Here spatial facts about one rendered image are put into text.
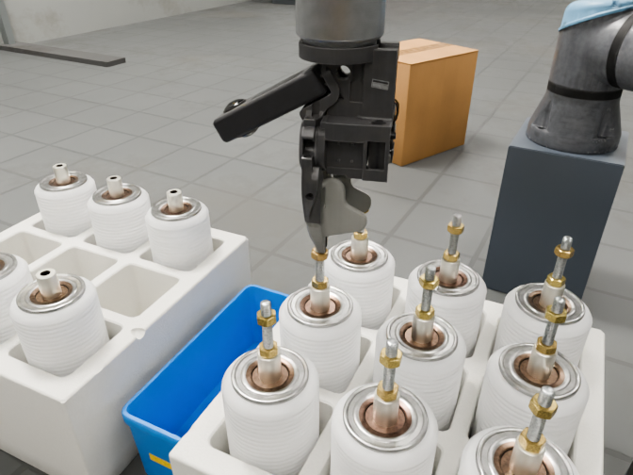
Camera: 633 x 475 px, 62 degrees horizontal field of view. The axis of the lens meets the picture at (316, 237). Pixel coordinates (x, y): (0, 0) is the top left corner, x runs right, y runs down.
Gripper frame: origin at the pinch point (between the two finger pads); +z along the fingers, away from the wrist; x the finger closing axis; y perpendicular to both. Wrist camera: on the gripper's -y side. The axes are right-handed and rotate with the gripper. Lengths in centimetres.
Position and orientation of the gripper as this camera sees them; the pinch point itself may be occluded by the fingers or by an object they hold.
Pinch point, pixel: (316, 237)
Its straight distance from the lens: 55.8
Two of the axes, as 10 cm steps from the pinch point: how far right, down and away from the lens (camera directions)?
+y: 9.8, 1.0, -1.6
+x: 1.9, -5.1, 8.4
